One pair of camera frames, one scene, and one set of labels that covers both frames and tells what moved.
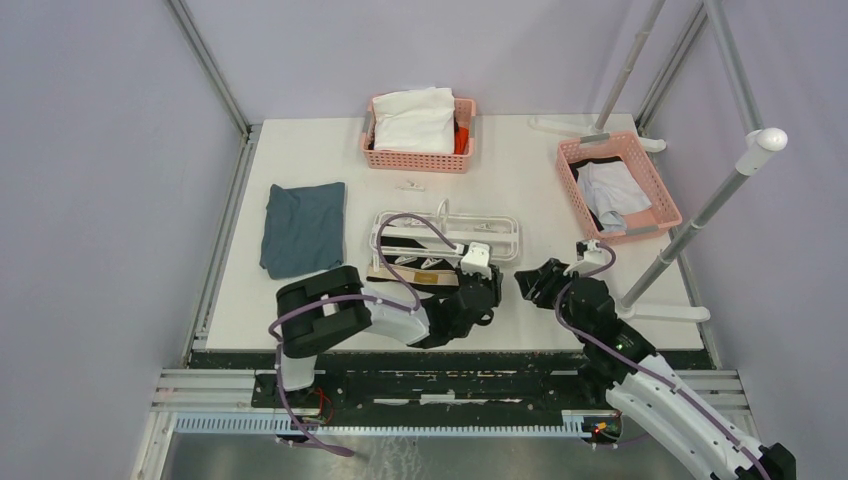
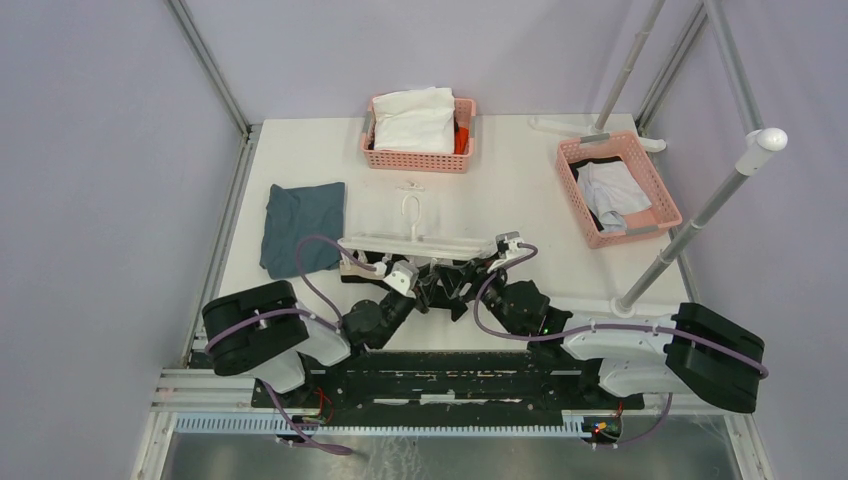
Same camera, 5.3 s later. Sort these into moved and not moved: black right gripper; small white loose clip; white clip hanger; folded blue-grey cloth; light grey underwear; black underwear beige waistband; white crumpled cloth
Moved: black right gripper; white clip hanger; black underwear beige waistband
Not moved: folded blue-grey cloth; light grey underwear; white crumpled cloth; small white loose clip
